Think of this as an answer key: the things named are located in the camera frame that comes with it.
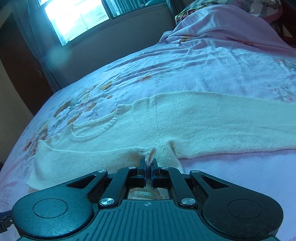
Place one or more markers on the cream knitted sweater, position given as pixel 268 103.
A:
pixel 167 127

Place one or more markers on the pink floral bed sheet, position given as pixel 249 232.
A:
pixel 225 67

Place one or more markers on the floral patterned pillow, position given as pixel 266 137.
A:
pixel 267 10

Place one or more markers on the grey curtain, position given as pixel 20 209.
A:
pixel 25 16

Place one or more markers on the bright window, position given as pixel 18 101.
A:
pixel 71 19

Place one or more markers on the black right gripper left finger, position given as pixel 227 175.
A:
pixel 137 176

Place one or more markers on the pink folded blanket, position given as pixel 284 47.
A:
pixel 227 25

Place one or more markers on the dark wooden door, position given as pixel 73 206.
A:
pixel 22 68

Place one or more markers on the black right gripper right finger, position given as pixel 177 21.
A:
pixel 159 176

